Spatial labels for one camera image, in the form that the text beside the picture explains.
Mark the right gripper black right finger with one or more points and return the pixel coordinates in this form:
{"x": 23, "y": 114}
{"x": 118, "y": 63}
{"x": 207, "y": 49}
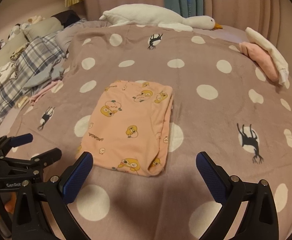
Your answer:
{"x": 260, "y": 220}

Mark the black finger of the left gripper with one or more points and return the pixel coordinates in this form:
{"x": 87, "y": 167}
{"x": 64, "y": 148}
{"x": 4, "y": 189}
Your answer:
{"x": 21, "y": 140}
{"x": 46, "y": 159}

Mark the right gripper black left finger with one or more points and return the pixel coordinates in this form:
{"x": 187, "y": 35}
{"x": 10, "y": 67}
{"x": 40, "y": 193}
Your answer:
{"x": 29, "y": 219}

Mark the peach cartoon print shirt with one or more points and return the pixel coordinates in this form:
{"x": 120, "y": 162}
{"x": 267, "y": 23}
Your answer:
{"x": 128, "y": 131}

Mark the person's left hand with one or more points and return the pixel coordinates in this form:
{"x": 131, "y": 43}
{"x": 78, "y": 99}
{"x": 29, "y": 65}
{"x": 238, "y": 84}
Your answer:
{"x": 1, "y": 209}

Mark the light pink folded garment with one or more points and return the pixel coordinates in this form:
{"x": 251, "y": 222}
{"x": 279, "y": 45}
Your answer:
{"x": 36, "y": 97}

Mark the folded grey blue garment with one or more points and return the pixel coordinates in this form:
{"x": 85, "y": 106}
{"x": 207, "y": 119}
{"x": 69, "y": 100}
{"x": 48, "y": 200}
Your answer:
{"x": 48, "y": 74}

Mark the plaid grey blue quilt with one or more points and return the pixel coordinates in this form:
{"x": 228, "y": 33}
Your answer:
{"x": 41, "y": 53}

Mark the grey beige pillow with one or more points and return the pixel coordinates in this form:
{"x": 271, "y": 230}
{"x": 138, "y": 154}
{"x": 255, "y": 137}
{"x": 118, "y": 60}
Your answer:
{"x": 43, "y": 28}

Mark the mauve polka dot blanket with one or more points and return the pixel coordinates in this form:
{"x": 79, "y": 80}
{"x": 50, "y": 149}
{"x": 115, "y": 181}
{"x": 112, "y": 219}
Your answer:
{"x": 222, "y": 104}

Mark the dark brown pillow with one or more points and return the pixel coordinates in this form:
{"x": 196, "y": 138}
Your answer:
{"x": 69, "y": 18}

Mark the folded cream white garment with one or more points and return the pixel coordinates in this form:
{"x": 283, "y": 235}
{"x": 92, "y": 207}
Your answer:
{"x": 280, "y": 62}

